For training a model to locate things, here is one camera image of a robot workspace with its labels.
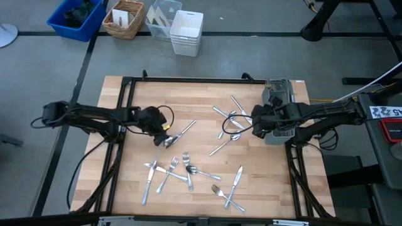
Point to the black bench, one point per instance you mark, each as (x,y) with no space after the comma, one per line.
(351,175)

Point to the blue plastic bin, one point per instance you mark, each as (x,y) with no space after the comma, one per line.
(84,31)

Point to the black floor object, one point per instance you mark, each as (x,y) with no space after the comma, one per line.
(9,139)

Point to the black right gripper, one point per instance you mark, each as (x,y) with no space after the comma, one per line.
(262,120)

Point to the white stacked plastic bins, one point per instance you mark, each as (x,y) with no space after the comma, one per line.
(186,28)

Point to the clear plastic bin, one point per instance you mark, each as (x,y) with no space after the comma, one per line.
(174,6)

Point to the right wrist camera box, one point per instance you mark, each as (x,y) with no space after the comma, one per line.
(275,101)

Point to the grey cart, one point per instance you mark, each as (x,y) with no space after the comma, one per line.
(373,150)

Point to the white printed label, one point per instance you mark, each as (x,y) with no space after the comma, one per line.
(384,112)

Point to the beige card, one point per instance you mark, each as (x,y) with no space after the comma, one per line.
(150,14)
(161,19)

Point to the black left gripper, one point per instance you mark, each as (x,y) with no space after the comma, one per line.
(150,120)

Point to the red and black device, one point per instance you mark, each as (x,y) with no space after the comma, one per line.
(392,130)

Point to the grey plastic cutlery basket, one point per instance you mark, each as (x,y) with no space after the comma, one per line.
(279,138)

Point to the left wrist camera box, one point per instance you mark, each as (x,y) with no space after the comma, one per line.
(160,140)

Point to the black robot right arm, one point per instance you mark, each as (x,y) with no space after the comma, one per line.
(320,111)

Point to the wicker basket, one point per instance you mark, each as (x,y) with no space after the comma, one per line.
(121,33)

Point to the black cloth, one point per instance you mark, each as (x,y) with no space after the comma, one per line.
(77,15)

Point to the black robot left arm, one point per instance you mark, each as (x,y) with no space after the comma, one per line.
(94,114)

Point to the black floor rail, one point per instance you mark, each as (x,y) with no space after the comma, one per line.
(355,81)

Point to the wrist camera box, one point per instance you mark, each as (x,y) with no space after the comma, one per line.
(275,101)
(160,140)

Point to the black stand base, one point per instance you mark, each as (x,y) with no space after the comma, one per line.
(314,29)

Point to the white card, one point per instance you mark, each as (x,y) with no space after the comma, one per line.
(124,14)

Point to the grey round floor base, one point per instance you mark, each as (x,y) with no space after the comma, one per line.
(6,34)

